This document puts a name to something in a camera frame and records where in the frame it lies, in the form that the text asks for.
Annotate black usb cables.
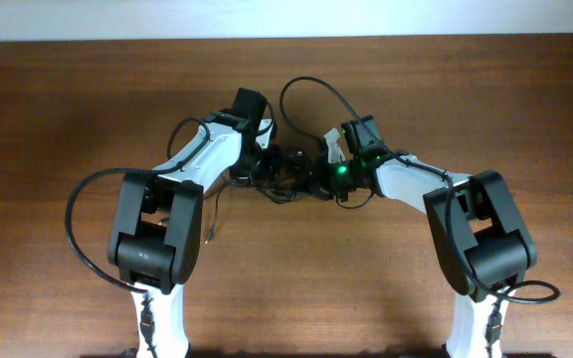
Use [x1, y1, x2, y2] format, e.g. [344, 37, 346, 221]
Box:
[204, 148, 375, 244]

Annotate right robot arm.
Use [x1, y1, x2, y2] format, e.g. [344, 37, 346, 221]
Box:
[319, 116, 537, 357]

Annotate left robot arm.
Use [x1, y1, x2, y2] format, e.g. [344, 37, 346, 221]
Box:
[107, 88, 271, 357]

